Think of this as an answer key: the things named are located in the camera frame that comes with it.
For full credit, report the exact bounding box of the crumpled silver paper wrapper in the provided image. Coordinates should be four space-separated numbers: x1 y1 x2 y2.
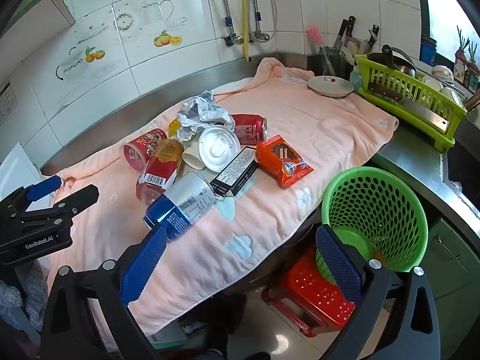
177 90 235 143

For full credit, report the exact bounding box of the round metal lid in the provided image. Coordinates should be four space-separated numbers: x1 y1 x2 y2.
306 75 355 98

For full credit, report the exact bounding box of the steel pot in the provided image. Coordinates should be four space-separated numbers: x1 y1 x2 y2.
369 44 417 76

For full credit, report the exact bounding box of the yellow plastic wrapper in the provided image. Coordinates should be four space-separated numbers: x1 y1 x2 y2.
167 117 185 140

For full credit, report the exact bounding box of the white plastic lid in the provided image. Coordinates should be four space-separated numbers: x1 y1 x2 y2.
197 125 242 172

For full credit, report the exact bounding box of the white paper cup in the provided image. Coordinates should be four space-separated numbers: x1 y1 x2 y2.
182 144 205 170

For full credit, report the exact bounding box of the person's left hand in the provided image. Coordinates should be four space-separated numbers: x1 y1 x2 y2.
20 262 52 331

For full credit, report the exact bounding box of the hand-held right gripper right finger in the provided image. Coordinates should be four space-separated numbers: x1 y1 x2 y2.
315 226 441 360

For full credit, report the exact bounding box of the orange snack packet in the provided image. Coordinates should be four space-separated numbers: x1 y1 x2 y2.
255 134 314 188

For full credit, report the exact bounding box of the green base cabinet door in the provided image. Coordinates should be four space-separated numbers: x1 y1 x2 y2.
423 213 480 360

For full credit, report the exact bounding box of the red plastic stool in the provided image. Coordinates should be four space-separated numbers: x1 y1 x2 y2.
262 247 357 338

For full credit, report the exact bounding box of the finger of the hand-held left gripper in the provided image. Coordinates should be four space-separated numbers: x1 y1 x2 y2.
22 184 100 223
0 175 63 215

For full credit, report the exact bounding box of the white bowl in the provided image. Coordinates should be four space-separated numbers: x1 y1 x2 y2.
431 65 453 83

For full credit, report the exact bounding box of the metal flexible hose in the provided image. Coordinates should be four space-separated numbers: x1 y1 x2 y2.
248 0 278 43
216 0 235 46

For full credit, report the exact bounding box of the yellow hose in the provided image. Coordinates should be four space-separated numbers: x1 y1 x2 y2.
241 0 253 62

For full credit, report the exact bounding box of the red and yellow plastic bottle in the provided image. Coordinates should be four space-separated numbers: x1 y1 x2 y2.
136 137 185 205

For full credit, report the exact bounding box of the red label bottle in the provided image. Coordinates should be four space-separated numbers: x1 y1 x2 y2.
453 26 471 88

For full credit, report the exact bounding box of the green plastic dish rack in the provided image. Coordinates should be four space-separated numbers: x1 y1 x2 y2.
354 54 469 149

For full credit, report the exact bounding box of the blue and silver can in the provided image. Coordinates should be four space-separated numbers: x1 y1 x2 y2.
142 171 217 242

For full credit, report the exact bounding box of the pink towel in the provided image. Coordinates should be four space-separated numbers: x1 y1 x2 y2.
47 57 399 349

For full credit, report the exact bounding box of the white board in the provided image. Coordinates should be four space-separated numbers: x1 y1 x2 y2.
0 142 42 211

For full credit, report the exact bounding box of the red cartoon paper cup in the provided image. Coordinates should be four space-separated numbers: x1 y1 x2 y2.
119 128 169 173

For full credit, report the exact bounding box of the green perforated plastic basket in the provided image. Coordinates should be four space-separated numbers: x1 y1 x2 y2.
315 166 429 284

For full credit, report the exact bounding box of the metal water valve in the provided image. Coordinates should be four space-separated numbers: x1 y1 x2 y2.
221 31 245 48

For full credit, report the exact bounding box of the steel cleaver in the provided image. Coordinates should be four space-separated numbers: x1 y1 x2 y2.
367 81 449 136

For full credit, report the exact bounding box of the red soda can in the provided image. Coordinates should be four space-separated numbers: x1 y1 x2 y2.
224 113 269 145

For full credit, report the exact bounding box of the pink brush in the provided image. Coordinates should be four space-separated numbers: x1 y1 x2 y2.
306 24 337 76

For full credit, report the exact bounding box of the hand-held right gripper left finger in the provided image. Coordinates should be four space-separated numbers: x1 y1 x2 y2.
44 226 168 360

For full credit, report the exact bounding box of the black and white carton box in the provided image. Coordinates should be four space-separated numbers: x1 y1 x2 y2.
209 146 260 199

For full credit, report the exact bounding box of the blue box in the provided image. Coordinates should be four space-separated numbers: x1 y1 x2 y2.
419 34 438 68

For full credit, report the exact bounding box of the glass jar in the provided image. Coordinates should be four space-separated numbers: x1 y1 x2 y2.
317 46 343 77

